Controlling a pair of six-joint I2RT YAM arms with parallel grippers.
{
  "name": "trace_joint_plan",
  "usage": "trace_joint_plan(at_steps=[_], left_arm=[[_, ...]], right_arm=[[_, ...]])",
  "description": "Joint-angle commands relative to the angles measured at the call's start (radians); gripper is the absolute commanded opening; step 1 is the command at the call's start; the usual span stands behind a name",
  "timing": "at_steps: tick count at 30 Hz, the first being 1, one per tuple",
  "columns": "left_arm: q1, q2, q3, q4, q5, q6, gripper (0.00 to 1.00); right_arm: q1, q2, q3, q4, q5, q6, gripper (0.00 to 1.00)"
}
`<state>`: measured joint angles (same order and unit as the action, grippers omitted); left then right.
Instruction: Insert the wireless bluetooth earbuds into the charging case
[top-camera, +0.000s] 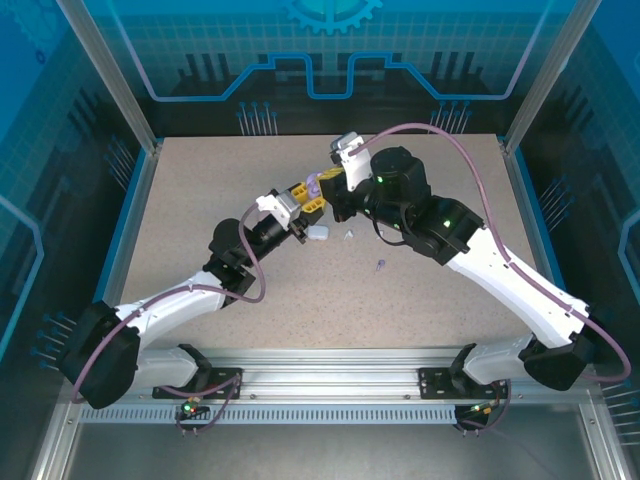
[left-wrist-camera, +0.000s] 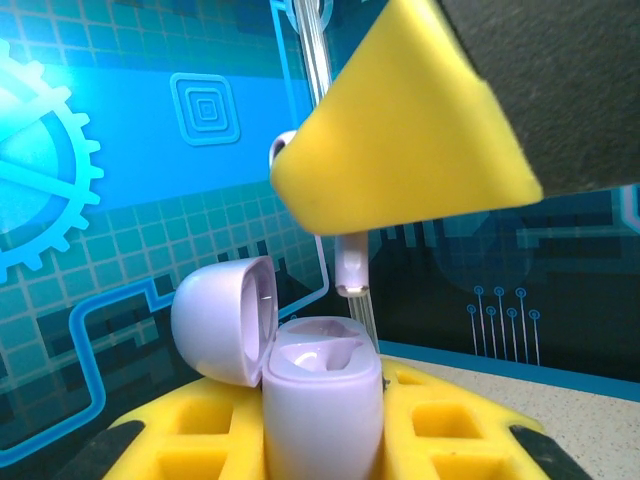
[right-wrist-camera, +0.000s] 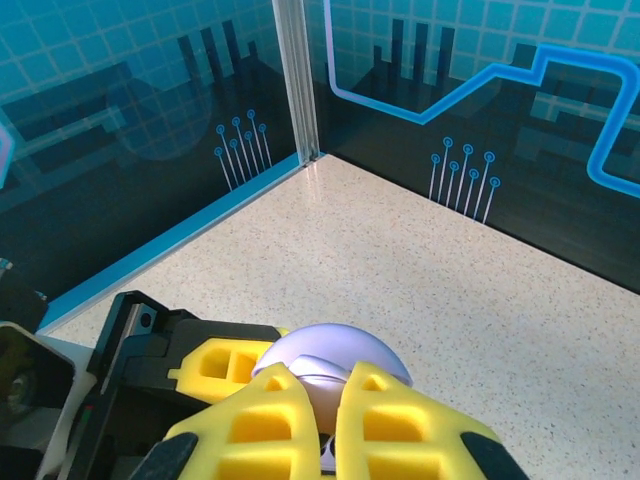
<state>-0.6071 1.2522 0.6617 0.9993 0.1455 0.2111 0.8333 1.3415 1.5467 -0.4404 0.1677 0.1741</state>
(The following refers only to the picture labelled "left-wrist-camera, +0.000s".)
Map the purple earbud charging case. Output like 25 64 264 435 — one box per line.
169 255 385 480

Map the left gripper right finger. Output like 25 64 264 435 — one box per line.
379 355 599 480

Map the aluminium frame post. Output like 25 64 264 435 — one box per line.
292 0 379 346

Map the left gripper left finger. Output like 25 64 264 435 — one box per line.
62 375 269 480

